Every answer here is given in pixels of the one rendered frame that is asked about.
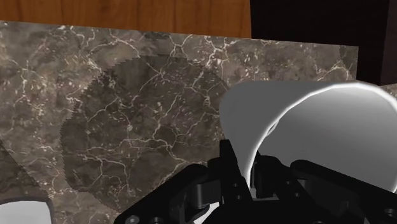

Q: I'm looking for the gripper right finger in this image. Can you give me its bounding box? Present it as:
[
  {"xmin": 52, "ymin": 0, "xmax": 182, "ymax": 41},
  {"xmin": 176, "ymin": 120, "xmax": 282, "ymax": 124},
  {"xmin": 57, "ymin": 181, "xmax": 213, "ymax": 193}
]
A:
[{"xmin": 251, "ymin": 154, "xmax": 397, "ymax": 224}]

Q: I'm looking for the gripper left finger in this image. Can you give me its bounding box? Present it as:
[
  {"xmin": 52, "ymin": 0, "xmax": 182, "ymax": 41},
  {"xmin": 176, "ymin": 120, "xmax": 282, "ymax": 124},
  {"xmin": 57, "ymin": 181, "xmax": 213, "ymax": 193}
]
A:
[{"xmin": 113, "ymin": 139, "xmax": 254, "ymax": 224}]

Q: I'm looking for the white cup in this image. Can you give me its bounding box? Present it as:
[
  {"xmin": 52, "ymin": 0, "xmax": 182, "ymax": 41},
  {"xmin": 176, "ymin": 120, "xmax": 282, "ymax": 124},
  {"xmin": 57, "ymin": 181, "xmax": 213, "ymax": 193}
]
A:
[{"xmin": 218, "ymin": 80, "xmax": 397, "ymax": 193}]

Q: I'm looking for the white rounded object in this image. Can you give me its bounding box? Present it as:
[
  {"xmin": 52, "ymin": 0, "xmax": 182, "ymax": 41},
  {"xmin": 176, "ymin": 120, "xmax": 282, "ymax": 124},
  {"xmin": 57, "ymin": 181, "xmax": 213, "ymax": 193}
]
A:
[{"xmin": 0, "ymin": 200, "xmax": 52, "ymax": 224}]

